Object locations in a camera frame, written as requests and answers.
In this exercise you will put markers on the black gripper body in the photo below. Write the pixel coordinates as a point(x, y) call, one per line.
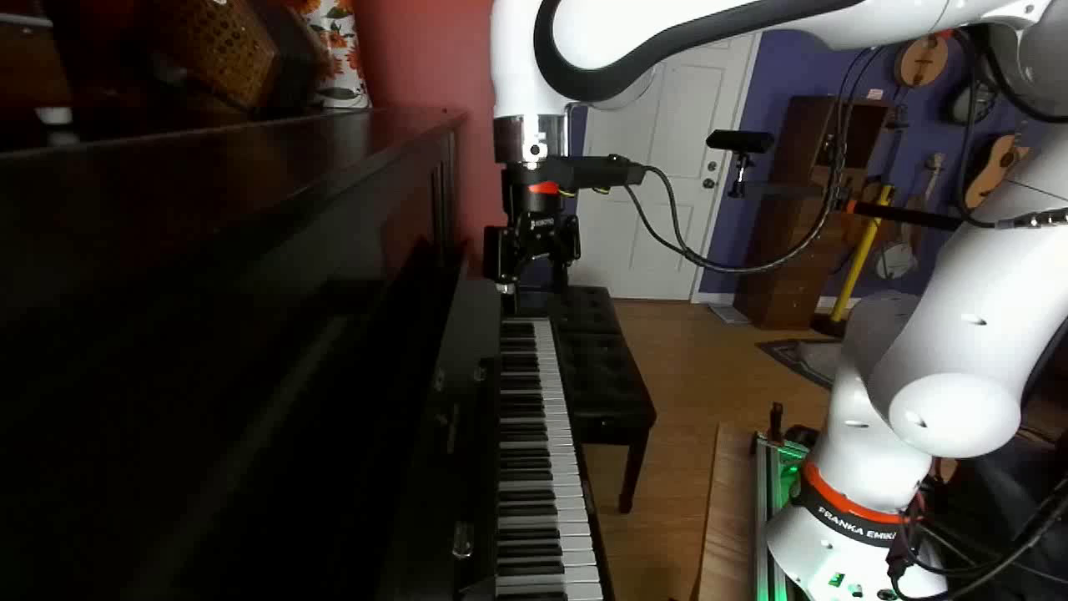
point(539, 217)

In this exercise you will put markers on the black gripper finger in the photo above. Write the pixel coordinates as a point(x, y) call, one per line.
point(498, 260)
point(565, 249)

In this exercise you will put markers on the dark piano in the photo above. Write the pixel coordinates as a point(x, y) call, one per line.
point(256, 367)

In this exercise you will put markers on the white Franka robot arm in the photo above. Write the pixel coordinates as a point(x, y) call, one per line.
point(970, 310)

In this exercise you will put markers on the black piano bench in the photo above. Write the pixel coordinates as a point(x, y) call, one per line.
point(605, 373)

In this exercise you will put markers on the white panel door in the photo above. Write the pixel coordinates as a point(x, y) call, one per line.
point(668, 167)

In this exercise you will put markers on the brown wooden cabinet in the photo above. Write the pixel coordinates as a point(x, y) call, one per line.
point(796, 245)

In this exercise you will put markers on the dark floor rug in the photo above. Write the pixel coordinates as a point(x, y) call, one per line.
point(805, 360)

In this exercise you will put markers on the yellow stand pole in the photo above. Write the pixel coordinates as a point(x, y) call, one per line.
point(860, 260)

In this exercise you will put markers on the light wooden board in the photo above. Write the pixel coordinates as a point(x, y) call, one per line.
point(730, 512)

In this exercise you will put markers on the brown woven basket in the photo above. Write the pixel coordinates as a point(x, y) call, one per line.
point(217, 50)

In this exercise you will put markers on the small round wooden ukulele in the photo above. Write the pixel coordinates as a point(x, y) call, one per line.
point(923, 62)

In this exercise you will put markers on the wooden ukulele with dark neck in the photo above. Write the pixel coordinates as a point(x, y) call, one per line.
point(993, 167)

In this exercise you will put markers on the small white cup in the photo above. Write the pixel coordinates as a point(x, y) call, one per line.
point(54, 114)

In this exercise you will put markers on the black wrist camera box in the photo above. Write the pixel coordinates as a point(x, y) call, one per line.
point(595, 171)

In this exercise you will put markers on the green robot base mount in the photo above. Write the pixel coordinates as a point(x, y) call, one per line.
point(786, 468)

